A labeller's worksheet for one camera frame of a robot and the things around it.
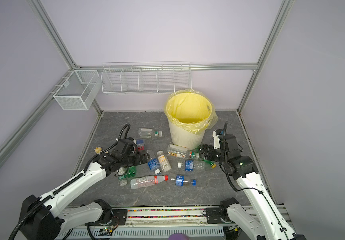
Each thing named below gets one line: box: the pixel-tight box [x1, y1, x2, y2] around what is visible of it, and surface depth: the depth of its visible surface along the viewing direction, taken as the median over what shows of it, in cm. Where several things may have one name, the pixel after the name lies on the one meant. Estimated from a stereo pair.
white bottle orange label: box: [157, 150, 172, 172], surface depth 90 cm
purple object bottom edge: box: [168, 233, 190, 240], surface depth 71 cm
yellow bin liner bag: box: [163, 88, 219, 135], surface depth 91 cm
